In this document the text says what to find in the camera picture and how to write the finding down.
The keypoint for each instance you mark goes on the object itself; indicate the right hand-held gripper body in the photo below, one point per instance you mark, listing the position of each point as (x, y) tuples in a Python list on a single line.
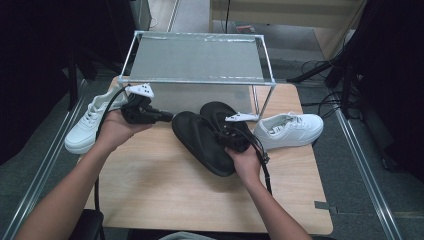
[(238, 139)]

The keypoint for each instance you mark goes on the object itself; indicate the metal shoe rack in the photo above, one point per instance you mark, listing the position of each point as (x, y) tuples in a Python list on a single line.
[(196, 60)]

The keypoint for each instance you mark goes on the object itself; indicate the wooden cabinet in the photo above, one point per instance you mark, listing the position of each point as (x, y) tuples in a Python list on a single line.
[(283, 13)]

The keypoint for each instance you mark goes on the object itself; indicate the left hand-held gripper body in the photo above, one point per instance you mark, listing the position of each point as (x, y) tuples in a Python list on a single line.
[(140, 90)]

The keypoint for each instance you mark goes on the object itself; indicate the small red floor item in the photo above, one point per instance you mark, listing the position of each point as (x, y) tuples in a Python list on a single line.
[(245, 29)]

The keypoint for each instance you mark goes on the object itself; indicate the grey cabinet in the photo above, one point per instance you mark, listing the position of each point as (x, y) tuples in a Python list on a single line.
[(141, 13)]

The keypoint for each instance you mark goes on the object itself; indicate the person's right hand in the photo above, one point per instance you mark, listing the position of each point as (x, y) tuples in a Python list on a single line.
[(248, 165)]

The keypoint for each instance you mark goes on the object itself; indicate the black curtain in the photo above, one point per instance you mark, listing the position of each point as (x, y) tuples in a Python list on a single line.
[(33, 66), (393, 66)]

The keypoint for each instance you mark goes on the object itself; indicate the black slipper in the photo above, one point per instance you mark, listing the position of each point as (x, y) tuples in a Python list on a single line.
[(200, 146), (216, 111)]

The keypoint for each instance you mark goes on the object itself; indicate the white sneaker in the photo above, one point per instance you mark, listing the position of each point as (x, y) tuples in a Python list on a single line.
[(290, 131), (85, 128)]

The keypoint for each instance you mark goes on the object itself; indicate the person's grey clothing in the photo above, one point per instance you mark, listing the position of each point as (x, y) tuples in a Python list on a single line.
[(191, 237)]

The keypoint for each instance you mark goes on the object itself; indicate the metal floor rail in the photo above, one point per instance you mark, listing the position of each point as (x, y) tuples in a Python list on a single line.
[(173, 16), (363, 166), (45, 166)]

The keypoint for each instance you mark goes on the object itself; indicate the black tripod stand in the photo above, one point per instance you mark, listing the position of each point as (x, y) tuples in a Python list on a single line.
[(345, 83)]

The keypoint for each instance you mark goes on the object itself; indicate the grey tape piece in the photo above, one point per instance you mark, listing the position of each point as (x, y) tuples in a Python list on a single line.
[(326, 206)]

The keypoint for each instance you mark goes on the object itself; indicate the person's left hand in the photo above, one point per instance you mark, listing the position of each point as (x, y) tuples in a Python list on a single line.
[(113, 130)]

